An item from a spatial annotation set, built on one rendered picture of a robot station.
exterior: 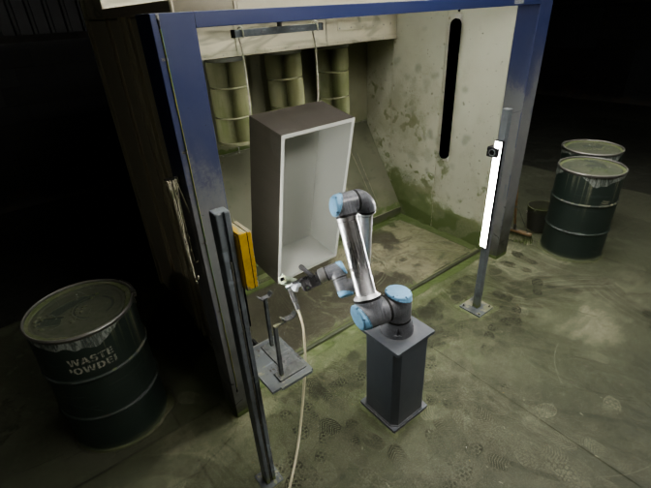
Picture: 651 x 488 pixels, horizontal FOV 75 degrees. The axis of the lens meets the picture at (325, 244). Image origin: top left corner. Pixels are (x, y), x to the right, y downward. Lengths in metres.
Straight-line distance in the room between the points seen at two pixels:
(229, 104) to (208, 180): 1.77
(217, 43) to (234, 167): 1.18
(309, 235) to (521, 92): 2.12
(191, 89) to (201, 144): 0.24
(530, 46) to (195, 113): 2.78
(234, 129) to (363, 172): 1.73
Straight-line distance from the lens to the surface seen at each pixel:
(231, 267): 1.69
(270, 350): 2.18
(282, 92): 4.02
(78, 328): 2.61
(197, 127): 2.01
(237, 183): 4.18
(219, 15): 2.04
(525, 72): 3.98
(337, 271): 2.52
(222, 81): 3.75
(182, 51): 1.97
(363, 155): 5.01
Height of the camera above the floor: 2.27
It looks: 29 degrees down
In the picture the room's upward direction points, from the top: 3 degrees counter-clockwise
